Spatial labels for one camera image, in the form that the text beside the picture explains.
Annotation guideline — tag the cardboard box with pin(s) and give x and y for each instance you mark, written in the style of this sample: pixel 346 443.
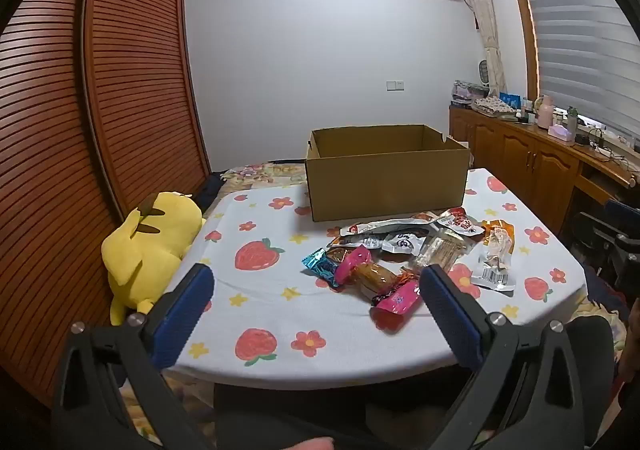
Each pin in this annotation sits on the cardboard box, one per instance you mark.
pixel 385 185

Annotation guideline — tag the dark cloth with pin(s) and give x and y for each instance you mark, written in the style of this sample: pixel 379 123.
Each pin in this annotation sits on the dark cloth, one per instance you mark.
pixel 207 190

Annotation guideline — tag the blue box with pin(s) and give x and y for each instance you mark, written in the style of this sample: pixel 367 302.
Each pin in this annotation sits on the blue box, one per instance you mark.
pixel 510 99

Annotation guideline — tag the pink cake packet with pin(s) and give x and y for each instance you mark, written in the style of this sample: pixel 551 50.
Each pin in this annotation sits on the pink cake packet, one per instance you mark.
pixel 355 264

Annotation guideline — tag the white wall switch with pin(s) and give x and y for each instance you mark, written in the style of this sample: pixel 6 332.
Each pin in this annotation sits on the white wall switch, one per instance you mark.
pixel 396 84

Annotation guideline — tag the beige curtain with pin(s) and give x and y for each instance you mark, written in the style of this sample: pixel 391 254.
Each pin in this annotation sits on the beige curtain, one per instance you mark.
pixel 482 4

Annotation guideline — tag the small white fan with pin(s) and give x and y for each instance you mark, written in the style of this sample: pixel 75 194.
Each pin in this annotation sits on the small white fan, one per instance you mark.
pixel 485 72

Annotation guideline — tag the yellow plush toy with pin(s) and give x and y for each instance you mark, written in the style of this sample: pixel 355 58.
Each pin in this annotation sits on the yellow plush toy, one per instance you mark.
pixel 145 250

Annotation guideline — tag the green capped bottle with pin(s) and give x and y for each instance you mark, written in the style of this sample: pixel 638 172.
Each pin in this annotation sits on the green capped bottle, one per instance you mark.
pixel 572 118

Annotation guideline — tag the pink kettle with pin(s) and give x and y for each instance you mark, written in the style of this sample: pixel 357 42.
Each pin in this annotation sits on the pink kettle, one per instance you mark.
pixel 546 113

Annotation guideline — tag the pink tissue box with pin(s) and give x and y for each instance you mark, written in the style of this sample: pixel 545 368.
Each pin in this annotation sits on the pink tissue box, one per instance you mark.
pixel 561 133

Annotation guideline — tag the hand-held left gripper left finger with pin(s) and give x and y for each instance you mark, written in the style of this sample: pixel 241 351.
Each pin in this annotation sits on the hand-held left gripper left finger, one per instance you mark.
pixel 185 310

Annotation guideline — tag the pink snack packet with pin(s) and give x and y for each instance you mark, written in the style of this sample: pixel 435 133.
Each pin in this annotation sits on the pink snack packet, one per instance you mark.
pixel 400 297

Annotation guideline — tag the purple bag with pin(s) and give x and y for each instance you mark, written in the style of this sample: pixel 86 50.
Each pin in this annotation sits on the purple bag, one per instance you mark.
pixel 467 92

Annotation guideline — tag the clear packet of beige sticks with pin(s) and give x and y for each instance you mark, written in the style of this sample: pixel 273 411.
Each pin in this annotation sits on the clear packet of beige sticks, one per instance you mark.
pixel 442 252

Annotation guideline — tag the brown snack packet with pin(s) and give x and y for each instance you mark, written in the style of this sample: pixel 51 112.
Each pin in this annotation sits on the brown snack packet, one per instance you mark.
pixel 344 253

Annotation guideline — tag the black chair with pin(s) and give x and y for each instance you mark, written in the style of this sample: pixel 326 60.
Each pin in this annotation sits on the black chair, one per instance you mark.
pixel 607 240

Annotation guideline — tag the floral quilt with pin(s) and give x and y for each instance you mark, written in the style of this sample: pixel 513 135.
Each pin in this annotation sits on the floral quilt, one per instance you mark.
pixel 265 174

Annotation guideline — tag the grey window blind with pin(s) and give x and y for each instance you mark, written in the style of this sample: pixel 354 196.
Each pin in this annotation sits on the grey window blind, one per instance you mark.
pixel 580 24

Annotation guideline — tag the strawberry print tablecloth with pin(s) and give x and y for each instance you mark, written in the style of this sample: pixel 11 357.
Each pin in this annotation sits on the strawberry print tablecloth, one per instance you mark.
pixel 280 315

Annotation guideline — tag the clear snack packet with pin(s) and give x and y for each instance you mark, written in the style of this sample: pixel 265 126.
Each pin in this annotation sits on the clear snack packet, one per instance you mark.
pixel 492 274

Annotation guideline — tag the folded floral cloth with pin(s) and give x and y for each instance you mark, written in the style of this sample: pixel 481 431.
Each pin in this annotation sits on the folded floral cloth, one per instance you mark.
pixel 492 105

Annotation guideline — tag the black and white snack packet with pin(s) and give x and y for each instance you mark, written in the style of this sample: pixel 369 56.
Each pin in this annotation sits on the black and white snack packet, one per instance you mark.
pixel 402 243

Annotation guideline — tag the wooden louvered wardrobe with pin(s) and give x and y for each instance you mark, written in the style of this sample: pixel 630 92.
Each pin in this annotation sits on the wooden louvered wardrobe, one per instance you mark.
pixel 55 154

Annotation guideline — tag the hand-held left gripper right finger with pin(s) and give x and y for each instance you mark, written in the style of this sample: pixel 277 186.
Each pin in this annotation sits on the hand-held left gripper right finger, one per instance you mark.
pixel 450 310

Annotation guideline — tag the white packet with red label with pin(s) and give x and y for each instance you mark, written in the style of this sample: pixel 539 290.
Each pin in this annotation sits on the white packet with red label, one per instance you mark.
pixel 385 226

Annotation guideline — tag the wooden cabinet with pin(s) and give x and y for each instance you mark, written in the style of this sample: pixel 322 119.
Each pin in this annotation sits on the wooden cabinet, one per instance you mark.
pixel 520 164

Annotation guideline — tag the blue snack packet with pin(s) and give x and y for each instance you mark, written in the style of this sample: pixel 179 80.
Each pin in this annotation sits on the blue snack packet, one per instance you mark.
pixel 320 269

